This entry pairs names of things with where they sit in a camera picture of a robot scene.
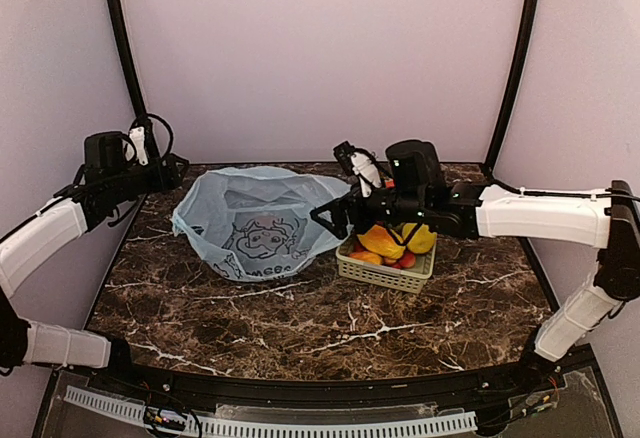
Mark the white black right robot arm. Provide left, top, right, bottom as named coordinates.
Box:
left=311, top=180, right=639, bottom=392

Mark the black right corner frame post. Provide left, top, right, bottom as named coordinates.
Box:
left=482, top=0, right=538, bottom=177

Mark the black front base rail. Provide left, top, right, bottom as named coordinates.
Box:
left=34, top=345, right=622, bottom=437

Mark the white slotted cable duct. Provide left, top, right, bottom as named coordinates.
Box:
left=64, top=385, right=477, bottom=437

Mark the light blue printed plastic bag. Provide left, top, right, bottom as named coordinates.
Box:
left=172, top=166, right=350, bottom=283

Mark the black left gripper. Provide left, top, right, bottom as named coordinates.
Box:
left=107, top=152, right=189, bottom=203

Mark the black left corner frame post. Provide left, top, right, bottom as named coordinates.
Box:
left=106, top=0, right=147, bottom=117

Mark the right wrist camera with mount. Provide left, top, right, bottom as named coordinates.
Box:
left=333, top=141, right=392, bottom=198

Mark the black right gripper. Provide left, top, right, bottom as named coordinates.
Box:
left=312, top=179, right=429, bottom=238

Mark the bunch of small peaches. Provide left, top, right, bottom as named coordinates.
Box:
left=351, top=243, right=417, bottom=269

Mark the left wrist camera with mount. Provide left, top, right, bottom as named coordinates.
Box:
left=123, top=113, right=174, bottom=166

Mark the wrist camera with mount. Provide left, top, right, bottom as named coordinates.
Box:
left=333, top=141, right=392, bottom=198
left=123, top=113, right=174, bottom=166

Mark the yellow orange mango fruit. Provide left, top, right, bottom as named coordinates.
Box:
left=357, top=225, right=405, bottom=260

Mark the black corner frame post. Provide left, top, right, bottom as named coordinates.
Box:
left=482, top=0, right=538, bottom=177
left=106, top=0, right=147, bottom=117

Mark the pale green perforated basket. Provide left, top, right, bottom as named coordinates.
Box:
left=335, top=235, right=437, bottom=294

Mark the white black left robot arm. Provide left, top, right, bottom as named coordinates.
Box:
left=1, top=153, right=189, bottom=394

